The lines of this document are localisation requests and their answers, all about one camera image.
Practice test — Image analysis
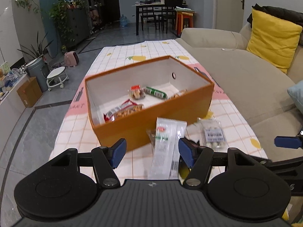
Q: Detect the small red cap snack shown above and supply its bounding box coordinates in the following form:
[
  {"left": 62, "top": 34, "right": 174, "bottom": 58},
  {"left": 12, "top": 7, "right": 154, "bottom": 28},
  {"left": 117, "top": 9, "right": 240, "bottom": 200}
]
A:
[{"left": 130, "top": 85, "right": 145, "bottom": 100}]

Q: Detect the beige sofa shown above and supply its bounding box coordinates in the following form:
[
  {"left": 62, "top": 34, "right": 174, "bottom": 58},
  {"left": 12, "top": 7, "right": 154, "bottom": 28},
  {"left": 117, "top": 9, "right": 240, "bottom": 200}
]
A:
[{"left": 176, "top": 24, "right": 302, "bottom": 161}]

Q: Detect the white tv cabinet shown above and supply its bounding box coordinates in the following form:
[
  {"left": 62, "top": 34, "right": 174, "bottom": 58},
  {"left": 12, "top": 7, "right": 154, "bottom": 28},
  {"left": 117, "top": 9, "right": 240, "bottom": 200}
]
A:
[{"left": 0, "top": 74, "right": 29, "bottom": 153}]

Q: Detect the mixed nuts snack bag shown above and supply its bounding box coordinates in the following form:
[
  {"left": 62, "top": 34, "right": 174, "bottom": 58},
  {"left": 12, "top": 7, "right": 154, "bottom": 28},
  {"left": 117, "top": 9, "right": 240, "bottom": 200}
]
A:
[{"left": 113, "top": 104, "right": 144, "bottom": 120}]

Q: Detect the grey plant pot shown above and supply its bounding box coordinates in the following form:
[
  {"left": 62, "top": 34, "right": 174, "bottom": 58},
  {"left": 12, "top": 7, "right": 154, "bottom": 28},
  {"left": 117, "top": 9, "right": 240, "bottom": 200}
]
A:
[{"left": 25, "top": 57, "right": 50, "bottom": 92}]

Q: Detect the water jug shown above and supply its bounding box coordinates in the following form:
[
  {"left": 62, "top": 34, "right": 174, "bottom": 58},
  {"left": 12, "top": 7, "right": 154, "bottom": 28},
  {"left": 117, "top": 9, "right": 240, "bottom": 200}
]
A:
[{"left": 120, "top": 14, "right": 128, "bottom": 28}]

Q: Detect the yellow cushion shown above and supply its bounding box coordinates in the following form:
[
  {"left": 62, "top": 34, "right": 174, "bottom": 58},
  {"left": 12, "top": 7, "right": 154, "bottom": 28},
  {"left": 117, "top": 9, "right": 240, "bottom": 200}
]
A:
[{"left": 247, "top": 9, "right": 302, "bottom": 74}]

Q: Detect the orange cardboard box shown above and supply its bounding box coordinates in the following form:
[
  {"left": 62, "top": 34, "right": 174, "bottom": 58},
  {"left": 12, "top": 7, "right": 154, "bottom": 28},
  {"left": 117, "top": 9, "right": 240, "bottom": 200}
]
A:
[{"left": 85, "top": 56, "right": 214, "bottom": 151}]

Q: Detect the orange stool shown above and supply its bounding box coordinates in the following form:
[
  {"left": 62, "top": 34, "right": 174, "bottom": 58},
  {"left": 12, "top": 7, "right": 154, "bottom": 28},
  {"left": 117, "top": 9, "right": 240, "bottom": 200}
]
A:
[{"left": 175, "top": 7, "right": 196, "bottom": 36}]

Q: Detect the red label snack packet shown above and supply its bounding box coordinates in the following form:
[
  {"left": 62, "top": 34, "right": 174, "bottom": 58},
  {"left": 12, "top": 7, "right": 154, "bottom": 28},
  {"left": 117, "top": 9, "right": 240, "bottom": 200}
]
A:
[{"left": 103, "top": 99, "right": 138, "bottom": 122}]

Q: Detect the dark dining table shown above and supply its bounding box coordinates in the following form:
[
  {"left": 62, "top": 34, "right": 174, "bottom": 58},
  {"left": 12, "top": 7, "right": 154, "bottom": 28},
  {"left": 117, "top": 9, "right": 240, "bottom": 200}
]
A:
[{"left": 133, "top": 0, "right": 177, "bottom": 35}]

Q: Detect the pink heater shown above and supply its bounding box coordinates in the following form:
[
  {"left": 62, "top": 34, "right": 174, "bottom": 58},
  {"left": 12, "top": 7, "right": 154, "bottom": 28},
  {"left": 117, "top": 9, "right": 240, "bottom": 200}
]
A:
[{"left": 64, "top": 51, "right": 79, "bottom": 67}]

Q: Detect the dark drawer cabinet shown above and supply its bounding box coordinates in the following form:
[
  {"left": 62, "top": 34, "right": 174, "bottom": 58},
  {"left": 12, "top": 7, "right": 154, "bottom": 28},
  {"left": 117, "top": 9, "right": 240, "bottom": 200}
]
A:
[{"left": 66, "top": 8, "right": 89, "bottom": 48}]

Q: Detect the green sausage snack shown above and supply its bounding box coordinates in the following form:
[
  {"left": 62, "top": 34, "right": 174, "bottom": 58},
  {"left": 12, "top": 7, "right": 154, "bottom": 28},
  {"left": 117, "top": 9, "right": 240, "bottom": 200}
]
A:
[{"left": 144, "top": 87, "right": 167, "bottom": 100}]

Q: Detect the cardboard carton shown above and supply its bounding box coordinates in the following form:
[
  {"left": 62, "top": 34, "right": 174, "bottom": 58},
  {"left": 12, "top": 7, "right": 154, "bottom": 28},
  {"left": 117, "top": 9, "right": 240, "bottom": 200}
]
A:
[{"left": 17, "top": 77, "right": 42, "bottom": 108}]

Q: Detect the light blue cushion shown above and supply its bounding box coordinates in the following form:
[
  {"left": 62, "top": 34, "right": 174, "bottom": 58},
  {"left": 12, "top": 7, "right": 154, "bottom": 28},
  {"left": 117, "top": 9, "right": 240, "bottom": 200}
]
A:
[{"left": 287, "top": 80, "right": 303, "bottom": 114}]

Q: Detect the peanut crisp snack bag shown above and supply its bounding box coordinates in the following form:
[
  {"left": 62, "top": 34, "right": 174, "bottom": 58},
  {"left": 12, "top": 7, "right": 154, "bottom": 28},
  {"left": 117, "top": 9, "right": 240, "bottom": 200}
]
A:
[{"left": 169, "top": 89, "right": 187, "bottom": 100}]

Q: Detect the white rolling stool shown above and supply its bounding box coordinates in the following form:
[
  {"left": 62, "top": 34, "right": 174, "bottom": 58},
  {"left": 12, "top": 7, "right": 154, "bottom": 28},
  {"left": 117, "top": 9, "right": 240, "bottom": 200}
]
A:
[{"left": 46, "top": 66, "right": 69, "bottom": 91}]

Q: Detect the white candy balls packet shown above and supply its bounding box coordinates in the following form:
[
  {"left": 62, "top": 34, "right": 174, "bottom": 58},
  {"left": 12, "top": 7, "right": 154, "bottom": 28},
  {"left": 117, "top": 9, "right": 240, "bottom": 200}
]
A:
[{"left": 197, "top": 118, "right": 227, "bottom": 152}]

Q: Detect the lemon pattern tablecloth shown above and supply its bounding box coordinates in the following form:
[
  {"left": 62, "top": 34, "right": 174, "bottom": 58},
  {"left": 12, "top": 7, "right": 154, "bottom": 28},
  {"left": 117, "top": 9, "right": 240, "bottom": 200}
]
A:
[{"left": 48, "top": 39, "right": 269, "bottom": 183}]

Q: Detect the white long snack packet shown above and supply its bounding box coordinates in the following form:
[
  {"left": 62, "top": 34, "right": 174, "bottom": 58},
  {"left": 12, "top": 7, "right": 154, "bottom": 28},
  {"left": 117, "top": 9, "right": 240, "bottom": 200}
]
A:
[{"left": 148, "top": 117, "right": 187, "bottom": 180}]

